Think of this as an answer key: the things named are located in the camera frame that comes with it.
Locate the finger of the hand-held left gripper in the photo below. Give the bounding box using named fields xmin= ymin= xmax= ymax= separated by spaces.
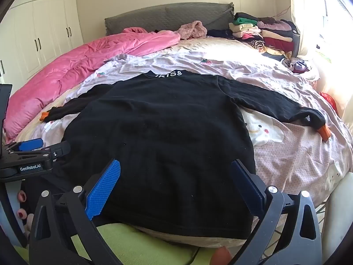
xmin=8 ymin=140 xmax=71 ymax=162
xmin=2 ymin=137 xmax=44 ymax=155

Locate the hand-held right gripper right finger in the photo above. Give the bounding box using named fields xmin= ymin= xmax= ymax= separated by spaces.
xmin=230 ymin=159 xmax=323 ymax=265

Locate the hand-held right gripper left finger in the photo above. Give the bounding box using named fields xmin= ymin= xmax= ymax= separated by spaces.
xmin=28 ymin=159 xmax=122 ymax=265

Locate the black sweater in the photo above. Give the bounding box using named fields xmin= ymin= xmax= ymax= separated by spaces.
xmin=39 ymin=70 xmax=331 ymax=239

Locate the stack of folded clothes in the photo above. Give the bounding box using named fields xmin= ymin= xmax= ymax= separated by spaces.
xmin=229 ymin=12 xmax=300 ymax=58

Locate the spotted pajama cloth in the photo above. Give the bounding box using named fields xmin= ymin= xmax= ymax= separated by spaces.
xmin=15 ymin=189 xmax=35 ymax=238

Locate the printed pink bed sheet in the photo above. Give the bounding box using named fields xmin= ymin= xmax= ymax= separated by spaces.
xmin=14 ymin=52 xmax=353 ymax=247

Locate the light green cloth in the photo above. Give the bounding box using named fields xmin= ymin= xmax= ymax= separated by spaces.
xmin=14 ymin=222 xmax=221 ymax=265

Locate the pink quilt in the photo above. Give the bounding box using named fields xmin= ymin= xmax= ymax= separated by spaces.
xmin=4 ymin=27 xmax=181 ymax=141

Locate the white mattress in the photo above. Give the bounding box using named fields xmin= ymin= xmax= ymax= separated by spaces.
xmin=320 ymin=171 xmax=353 ymax=265

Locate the white wardrobe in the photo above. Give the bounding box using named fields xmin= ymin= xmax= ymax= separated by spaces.
xmin=0 ymin=0 xmax=84 ymax=89

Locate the red cloth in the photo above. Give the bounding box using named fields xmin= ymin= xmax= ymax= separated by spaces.
xmin=320 ymin=92 xmax=338 ymax=114

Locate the purple cloth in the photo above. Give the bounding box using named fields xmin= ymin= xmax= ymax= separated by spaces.
xmin=283 ymin=58 xmax=313 ymax=74

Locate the beige bed sheet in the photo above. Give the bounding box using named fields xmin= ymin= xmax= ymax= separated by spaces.
xmin=176 ymin=36 xmax=284 ymax=60

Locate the grey storage box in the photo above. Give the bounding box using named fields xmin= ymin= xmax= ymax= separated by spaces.
xmin=291 ymin=32 xmax=301 ymax=60

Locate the dark blue cloth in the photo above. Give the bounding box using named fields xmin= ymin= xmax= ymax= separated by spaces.
xmin=207 ymin=28 xmax=235 ymax=39

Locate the pink fluffy cloth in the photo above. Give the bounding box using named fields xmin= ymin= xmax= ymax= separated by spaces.
xmin=178 ymin=20 xmax=208 ymax=40

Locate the grey quilted headboard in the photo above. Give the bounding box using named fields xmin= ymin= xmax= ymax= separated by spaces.
xmin=104 ymin=2 xmax=235 ymax=36

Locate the cream curtain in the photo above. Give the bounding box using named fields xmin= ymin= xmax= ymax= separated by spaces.
xmin=287 ymin=0 xmax=353 ymax=116

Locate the thin red cable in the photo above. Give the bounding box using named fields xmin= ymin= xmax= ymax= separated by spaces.
xmin=272 ymin=6 xmax=291 ymax=20

